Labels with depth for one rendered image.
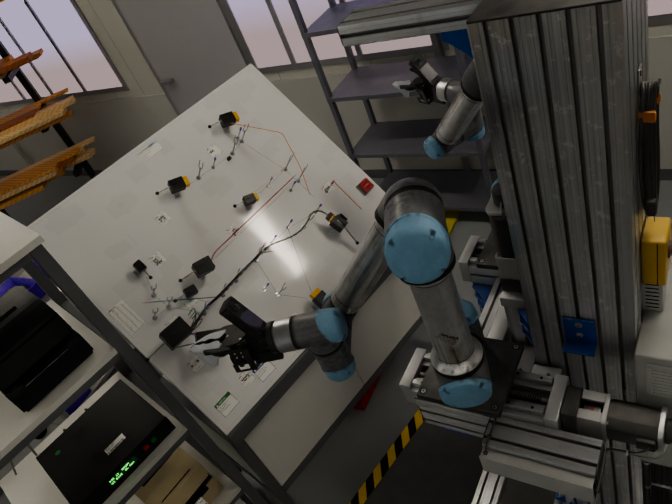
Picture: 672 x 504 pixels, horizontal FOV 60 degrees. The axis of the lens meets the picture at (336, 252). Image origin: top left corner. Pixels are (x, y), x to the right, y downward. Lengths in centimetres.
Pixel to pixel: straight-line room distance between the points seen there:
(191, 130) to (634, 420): 186
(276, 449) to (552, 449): 120
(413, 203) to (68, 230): 151
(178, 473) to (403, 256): 142
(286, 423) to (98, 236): 100
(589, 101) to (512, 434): 83
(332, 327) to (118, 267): 118
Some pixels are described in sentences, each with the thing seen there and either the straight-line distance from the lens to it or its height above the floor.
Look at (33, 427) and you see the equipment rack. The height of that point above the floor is 145.
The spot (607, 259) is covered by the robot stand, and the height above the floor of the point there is 148.
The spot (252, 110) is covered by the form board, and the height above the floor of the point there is 150.
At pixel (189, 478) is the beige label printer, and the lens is 222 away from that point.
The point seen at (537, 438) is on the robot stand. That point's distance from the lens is 155.
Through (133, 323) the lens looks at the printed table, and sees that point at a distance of 218.
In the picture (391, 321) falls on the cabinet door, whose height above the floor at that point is 54.
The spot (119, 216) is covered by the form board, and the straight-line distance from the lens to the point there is 230.
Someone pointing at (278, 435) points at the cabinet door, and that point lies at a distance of 237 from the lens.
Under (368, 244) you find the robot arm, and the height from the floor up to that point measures 167.
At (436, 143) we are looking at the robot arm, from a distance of 184.
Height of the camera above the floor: 241
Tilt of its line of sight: 37 degrees down
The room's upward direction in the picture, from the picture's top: 25 degrees counter-clockwise
